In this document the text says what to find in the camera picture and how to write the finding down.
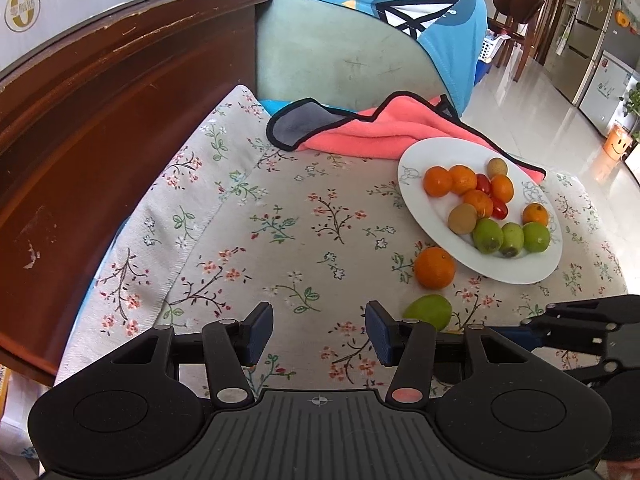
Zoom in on white cardboard box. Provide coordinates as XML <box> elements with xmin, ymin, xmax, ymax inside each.
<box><xmin>0</xmin><ymin>0</ymin><xmax>177</xmax><ymax>73</ymax></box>

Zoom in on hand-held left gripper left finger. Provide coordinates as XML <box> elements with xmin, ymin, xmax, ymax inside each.
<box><xmin>107</xmin><ymin>302</ymin><xmax>275</xmax><ymax>409</ymax></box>

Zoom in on green jujube with dark end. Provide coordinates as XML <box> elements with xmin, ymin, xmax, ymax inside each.
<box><xmin>500</xmin><ymin>222</ymin><xmax>525</xmax><ymax>259</ymax></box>

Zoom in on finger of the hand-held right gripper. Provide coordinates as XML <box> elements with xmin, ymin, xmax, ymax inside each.
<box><xmin>567</xmin><ymin>357</ymin><xmax>640</xmax><ymax>387</ymax></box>
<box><xmin>492</xmin><ymin>294</ymin><xmax>640</xmax><ymax>357</ymax></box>

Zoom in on orange smiley bin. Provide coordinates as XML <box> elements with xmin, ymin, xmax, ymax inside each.
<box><xmin>602</xmin><ymin>122</ymin><xmax>634</xmax><ymax>161</ymax></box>

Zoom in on green potted plant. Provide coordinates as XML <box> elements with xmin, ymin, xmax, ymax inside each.
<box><xmin>622</xmin><ymin>82</ymin><xmax>640</xmax><ymax>133</ymax></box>

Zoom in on silver refrigerator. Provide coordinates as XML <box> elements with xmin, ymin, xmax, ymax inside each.
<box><xmin>552</xmin><ymin>0</ymin><xmax>622</xmax><ymax>106</ymax></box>

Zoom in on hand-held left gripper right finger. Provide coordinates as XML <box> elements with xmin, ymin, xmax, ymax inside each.
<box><xmin>365</xmin><ymin>301</ymin><xmax>538</xmax><ymax>408</ymax></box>

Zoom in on blue printed cloth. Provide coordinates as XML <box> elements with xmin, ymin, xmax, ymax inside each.
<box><xmin>190</xmin><ymin>0</ymin><xmax>488</xmax><ymax>113</ymax></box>

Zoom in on white plastic basket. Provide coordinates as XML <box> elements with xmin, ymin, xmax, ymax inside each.
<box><xmin>480</xmin><ymin>35</ymin><xmax>507</xmax><ymax>64</ymax></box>

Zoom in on small white refrigerator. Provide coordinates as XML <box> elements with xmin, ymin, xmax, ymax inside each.
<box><xmin>579</xmin><ymin>50</ymin><xmax>640</xmax><ymax>129</ymax></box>

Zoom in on floral tablecloth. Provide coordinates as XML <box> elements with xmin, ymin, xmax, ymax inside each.
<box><xmin>52</xmin><ymin>84</ymin><xmax>630</xmax><ymax>411</ymax></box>

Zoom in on white flower-print plate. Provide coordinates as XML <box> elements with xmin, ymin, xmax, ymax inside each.
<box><xmin>397</xmin><ymin>136</ymin><xmax>563</xmax><ymax>286</ymax></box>

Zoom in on orange tangerine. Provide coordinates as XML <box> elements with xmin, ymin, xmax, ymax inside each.
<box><xmin>423</xmin><ymin>166</ymin><xmax>454</xmax><ymax>198</ymax></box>
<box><xmin>462</xmin><ymin>189</ymin><xmax>495</xmax><ymax>217</ymax></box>
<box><xmin>522</xmin><ymin>202</ymin><xmax>550</xmax><ymax>227</ymax></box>
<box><xmin>448</xmin><ymin>164</ymin><xmax>478</xmax><ymax>196</ymax></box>
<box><xmin>490</xmin><ymin>175</ymin><xmax>515</xmax><ymax>202</ymax></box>
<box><xmin>414</xmin><ymin>246</ymin><xmax>457</xmax><ymax>290</ymax></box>

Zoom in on brown wooden chair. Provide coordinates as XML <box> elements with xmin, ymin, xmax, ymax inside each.
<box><xmin>487</xmin><ymin>0</ymin><xmax>546</xmax><ymax>82</ymax></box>

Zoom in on pink towel with black trim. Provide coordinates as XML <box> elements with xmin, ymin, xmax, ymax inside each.
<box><xmin>266</xmin><ymin>91</ymin><xmax>547</xmax><ymax>183</ymax></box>

